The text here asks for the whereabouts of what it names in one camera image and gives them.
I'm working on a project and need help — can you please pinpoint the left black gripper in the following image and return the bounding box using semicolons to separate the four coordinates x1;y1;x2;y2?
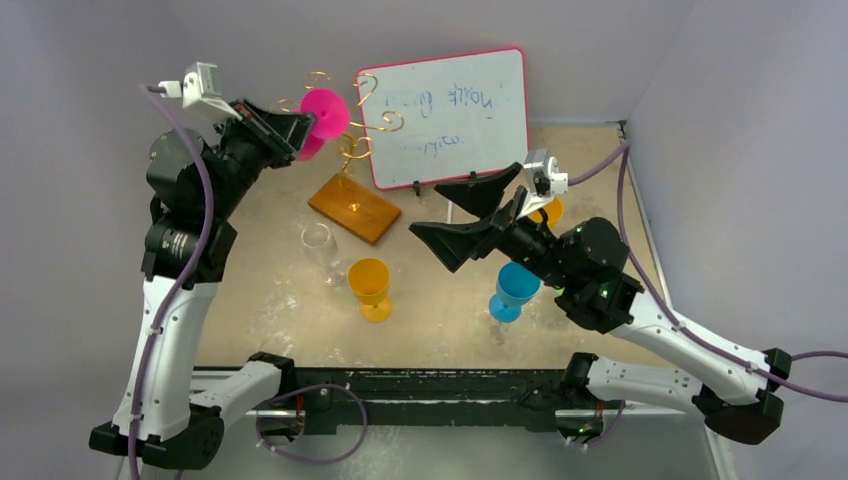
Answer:
206;96;313;219

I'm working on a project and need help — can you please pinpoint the pink plastic wine glass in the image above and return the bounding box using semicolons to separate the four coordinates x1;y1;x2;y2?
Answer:
297;88;350;161

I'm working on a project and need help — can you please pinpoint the gold wire wine glass rack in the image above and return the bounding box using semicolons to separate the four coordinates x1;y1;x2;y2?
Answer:
274;71;405;245

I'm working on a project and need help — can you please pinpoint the yellow plastic wine glass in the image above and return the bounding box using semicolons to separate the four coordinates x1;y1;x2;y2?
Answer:
347;258;393;323

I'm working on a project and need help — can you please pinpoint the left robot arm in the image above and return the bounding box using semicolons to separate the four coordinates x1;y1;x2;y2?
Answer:
88;99;317;470

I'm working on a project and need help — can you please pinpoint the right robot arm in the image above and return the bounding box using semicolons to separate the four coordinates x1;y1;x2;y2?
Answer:
410;165;792;445

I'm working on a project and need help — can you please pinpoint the blue plastic wine glass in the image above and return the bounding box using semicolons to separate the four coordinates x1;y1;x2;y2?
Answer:
488;262;541;323

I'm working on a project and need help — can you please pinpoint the orange plastic wine glass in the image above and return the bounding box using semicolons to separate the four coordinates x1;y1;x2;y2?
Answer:
527;197;564;230

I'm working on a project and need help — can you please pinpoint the clear wine glass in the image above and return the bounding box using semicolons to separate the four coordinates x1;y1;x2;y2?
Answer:
300;222;345;286

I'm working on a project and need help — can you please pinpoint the pink framed whiteboard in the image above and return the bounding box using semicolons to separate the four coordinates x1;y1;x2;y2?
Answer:
359;47;529;190

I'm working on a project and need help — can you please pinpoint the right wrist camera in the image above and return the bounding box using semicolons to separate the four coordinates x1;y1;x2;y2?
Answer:
520;148;569;217

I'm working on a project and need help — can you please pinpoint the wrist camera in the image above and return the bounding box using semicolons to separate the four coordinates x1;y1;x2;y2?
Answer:
157;62;242;124
520;148;569;217

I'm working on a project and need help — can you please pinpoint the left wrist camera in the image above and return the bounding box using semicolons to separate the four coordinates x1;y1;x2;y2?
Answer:
157;62;242;124

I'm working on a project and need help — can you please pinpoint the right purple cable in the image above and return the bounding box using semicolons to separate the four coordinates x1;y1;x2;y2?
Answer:
566;140;848;404

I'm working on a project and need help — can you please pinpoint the black aluminium base frame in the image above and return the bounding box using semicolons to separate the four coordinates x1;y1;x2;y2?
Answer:
285;366;597;435

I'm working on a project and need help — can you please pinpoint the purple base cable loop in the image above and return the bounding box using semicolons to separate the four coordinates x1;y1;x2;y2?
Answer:
255;384;370;466

